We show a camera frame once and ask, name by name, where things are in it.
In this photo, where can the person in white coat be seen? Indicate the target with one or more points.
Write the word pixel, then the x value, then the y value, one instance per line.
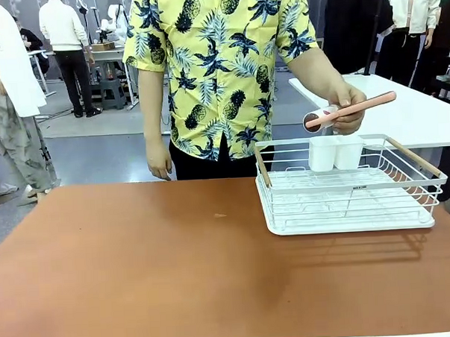
pixel 8 73

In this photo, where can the white plastic cutlery holder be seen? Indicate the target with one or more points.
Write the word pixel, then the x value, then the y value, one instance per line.
pixel 334 152

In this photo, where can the man in white sweater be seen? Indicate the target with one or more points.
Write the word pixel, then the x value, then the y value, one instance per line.
pixel 64 30

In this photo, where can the person's left forearm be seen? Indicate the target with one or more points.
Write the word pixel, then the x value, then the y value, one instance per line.
pixel 314 67

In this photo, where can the person's right forearm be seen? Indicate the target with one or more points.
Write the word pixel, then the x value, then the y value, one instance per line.
pixel 153 104

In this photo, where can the black hanging coat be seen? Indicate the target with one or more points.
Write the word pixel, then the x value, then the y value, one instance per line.
pixel 349 25

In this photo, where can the white desk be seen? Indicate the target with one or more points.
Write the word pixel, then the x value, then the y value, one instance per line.
pixel 40 53

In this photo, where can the grey step stool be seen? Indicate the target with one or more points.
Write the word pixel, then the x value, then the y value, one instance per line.
pixel 112 93

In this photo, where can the seated person in black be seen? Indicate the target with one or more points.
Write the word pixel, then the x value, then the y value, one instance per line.
pixel 30 40

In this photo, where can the white table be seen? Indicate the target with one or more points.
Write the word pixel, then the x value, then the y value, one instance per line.
pixel 398 108

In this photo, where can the person in yellow pineapple shirt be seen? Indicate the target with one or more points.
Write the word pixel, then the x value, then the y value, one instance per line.
pixel 220 64

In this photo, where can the white drain tray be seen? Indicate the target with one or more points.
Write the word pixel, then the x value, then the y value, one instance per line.
pixel 351 228

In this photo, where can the person in white jacket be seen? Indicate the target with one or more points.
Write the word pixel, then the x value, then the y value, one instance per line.
pixel 412 7

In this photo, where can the person in green and black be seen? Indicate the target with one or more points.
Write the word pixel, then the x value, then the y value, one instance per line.
pixel 448 20

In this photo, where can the person's left hand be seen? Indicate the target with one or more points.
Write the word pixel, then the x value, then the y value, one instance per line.
pixel 350 96

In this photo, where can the person's right hand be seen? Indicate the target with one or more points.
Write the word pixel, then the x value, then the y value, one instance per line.
pixel 159 160

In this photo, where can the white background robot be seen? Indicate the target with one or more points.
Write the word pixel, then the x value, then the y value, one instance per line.
pixel 114 22

